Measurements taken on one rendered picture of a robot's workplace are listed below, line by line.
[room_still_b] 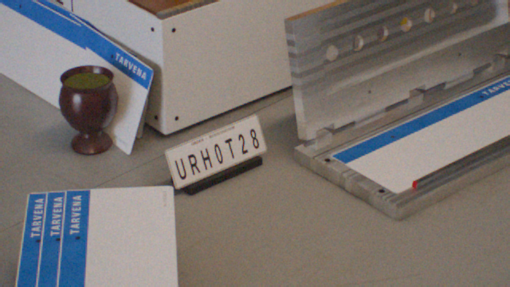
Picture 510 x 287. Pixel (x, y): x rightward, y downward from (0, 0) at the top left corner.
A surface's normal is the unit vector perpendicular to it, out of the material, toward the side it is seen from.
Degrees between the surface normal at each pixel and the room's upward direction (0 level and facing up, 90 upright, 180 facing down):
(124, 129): 69
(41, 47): 63
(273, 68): 90
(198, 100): 90
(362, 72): 78
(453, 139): 0
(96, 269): 0
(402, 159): 0
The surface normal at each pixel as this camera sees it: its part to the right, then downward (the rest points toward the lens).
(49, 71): -0.66, -0.10
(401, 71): 0.63, 0.20
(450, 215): 0.00, -0.87
